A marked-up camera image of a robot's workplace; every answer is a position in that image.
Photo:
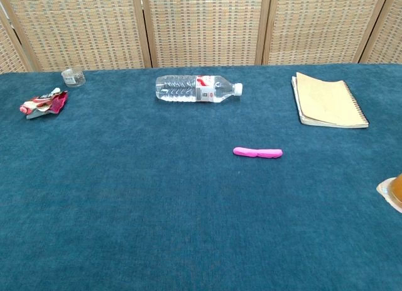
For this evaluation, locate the pink clay stick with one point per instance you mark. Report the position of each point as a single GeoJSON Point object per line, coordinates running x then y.
{"type": "Point", "coordinates": [257, 152]}

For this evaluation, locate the clear plastic water bottle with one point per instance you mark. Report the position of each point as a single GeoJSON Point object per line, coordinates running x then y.
{"type": "Point", "coordinates": [176, 88]}

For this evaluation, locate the blue table cloth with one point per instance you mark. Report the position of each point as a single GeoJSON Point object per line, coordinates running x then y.
{"type": "Point", "coordinates": [125, 193]}

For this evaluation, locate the tan spiral notebook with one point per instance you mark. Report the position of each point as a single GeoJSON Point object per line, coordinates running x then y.
{"type": "Point", "coordinates": [326, 102]}

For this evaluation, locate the small clear plastic cup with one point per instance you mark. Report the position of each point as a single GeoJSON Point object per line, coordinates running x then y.
{"type": "Point", "coordinates": [73, 79]}

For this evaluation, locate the crumpled red snack pouch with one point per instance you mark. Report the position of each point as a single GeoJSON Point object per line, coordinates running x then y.
{"type": "Point", "coordinates": [47, 104]}

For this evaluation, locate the orange jelly cup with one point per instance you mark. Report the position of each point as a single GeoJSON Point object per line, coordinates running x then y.
{"type": "Point", "coordinates": [396, 188]}

